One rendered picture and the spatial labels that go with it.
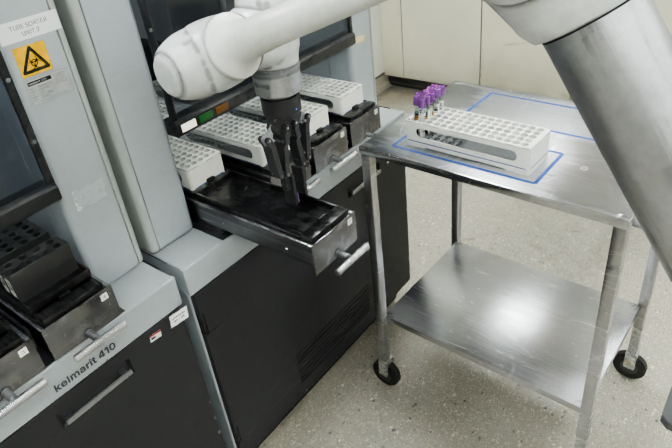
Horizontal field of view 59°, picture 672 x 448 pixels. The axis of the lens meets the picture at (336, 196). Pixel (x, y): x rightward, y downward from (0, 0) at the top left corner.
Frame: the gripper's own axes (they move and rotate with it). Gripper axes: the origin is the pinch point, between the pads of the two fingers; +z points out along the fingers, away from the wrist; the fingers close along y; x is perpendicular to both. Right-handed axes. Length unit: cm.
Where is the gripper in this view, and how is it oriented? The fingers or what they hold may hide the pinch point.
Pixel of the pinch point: (294, 184)
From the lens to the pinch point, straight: 121.5
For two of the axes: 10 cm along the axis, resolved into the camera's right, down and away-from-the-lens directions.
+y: -6.0, 4.8, -6.4
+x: 7.9, 2.5, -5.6
